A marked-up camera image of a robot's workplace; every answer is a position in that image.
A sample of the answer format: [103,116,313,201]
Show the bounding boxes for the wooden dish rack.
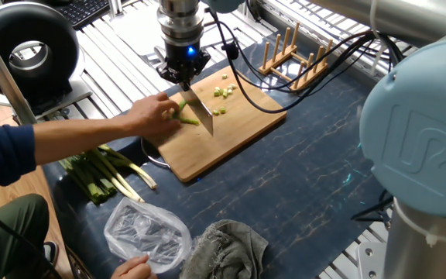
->
[257,22,335,96]

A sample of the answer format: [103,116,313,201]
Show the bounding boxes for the green trousers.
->
[0,193,50,279]

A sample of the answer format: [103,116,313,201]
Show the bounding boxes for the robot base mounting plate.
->
[356,242,387,279]

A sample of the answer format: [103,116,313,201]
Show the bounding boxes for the clear plastic bag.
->
[104,196,194,274]

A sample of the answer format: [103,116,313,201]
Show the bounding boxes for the green scallion stalk piece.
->
[171,112,201,126]

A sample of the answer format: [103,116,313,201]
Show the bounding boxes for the steel cleaver knife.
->
[153,45,214,136]

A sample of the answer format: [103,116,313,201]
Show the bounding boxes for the aluminium extrusion post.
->
[0,15,38,126]

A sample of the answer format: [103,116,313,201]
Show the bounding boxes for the wooden cutting board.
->
[144,64,288,183]

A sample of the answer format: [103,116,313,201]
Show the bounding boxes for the dark shoe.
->
[43,240,60,267]

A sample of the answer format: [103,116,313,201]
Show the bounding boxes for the grey metal base plate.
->
[12,75,94,119]

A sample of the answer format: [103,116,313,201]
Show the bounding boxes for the dark blue sleeve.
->
[0,123,37,191]

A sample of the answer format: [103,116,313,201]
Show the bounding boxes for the black keyboard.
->
[54,0,112,31]

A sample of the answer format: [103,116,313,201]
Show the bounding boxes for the person's right hand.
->
[110,254,158,279]

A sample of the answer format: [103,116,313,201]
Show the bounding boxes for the scallion with white stem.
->
[98,143,158,190]
[90,149,146,203]
[85,150,141,201]

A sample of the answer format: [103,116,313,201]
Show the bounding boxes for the dark blue marbled mat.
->
[43,22,394,279]

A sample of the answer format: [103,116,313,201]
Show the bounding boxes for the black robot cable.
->
[206,6,406,115]

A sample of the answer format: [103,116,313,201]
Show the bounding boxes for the grey-green rag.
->
[179,219,269,279]

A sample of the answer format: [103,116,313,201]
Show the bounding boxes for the green scallion leaves bundle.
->
[58,153,118,205]

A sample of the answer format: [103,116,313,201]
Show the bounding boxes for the metal wire loop handle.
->
[140,137,172,170]

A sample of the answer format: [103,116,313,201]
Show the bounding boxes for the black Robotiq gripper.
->
[155,40,212,92]

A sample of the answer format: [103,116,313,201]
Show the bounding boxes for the person's left forearm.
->
[32,113,131,167]

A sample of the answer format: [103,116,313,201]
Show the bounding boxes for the person's left hand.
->
[124,91,184,139]

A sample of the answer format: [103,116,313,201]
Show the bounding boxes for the black floor cable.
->
[0,195,63,279]

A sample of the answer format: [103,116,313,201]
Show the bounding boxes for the black base cable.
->
[350,189,395,224]

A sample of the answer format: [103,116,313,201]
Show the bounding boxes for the silver metal stand post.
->
[108,0,125,19]

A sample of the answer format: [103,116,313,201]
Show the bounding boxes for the white blank paper sheet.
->
[108,0,166,57]

